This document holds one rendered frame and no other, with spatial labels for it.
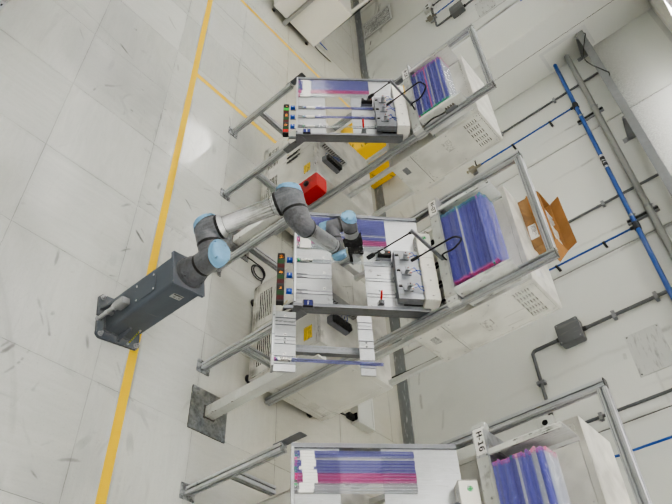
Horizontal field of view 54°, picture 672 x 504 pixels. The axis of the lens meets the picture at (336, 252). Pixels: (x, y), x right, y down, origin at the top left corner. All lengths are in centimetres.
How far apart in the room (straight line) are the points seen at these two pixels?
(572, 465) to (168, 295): 188
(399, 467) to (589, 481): 74
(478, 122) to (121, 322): 256
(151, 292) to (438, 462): 150
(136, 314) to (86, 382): 38
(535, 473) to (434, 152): 249
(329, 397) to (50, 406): 165
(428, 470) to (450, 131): 236
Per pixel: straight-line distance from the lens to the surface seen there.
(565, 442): 287
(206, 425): 361
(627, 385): 445
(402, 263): 354
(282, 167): 495
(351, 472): 286
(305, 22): 762
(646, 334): 455
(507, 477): 277
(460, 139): 452
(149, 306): 322
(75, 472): 309
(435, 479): 292
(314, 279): 345
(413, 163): 459
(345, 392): 399
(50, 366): 319
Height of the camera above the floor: 249
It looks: 27 degrees down
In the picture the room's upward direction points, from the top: 58 degrees clockwise
